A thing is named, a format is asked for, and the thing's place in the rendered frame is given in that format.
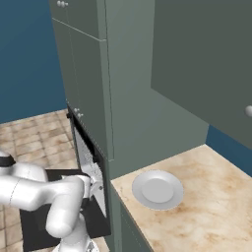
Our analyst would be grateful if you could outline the white round plate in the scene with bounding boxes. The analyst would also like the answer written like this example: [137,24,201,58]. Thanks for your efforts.
[131,169,185,212]

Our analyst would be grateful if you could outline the black built-in oven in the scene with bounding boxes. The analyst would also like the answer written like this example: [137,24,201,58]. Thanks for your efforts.
[66,103,111,238]

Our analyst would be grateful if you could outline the grey-green base cabinet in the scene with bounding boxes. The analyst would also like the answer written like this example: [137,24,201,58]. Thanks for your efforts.
[109,182,154,252]

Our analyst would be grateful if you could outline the tall grey-green cabinet door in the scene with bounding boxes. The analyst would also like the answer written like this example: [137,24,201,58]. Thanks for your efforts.
[51,17,115,161]

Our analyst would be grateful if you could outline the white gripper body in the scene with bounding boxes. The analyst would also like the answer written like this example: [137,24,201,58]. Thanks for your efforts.
[87,175,104,200]

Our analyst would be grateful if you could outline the grey-green tall oven cabinet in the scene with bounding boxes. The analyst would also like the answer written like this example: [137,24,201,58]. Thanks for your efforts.
[48,0,210,252]

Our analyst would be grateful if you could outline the grey-green wall cupboard door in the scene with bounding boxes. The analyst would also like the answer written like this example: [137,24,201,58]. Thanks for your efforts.
[150,0,252,151]

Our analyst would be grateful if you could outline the small grey-green cabinet door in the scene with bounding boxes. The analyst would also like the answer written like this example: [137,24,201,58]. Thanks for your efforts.
[48,0,108,41]

